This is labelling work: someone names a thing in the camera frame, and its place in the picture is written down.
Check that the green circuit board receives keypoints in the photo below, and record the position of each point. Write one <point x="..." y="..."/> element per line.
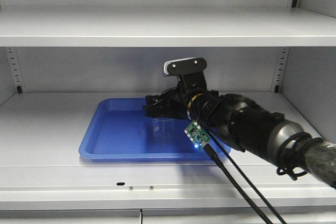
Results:
<point x="197" y="135"/>

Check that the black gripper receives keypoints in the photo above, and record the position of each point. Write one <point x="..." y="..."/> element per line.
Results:
<point x="194" y="103"/>

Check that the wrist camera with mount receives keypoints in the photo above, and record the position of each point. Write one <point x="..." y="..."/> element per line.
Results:
<point x="189" y="72"/>

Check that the blue plastic tray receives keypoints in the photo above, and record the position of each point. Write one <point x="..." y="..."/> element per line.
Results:
<point x="120" y="132"/>

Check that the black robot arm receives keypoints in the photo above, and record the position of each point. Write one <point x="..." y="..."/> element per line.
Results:
<point x="244" y="125"/>

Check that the grey metal cabinet shelving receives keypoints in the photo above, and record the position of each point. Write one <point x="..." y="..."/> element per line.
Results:
<point x="60" y="58"/>

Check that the clear glass beaker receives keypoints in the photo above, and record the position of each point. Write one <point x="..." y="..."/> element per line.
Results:
<point x="161" y="130"/>

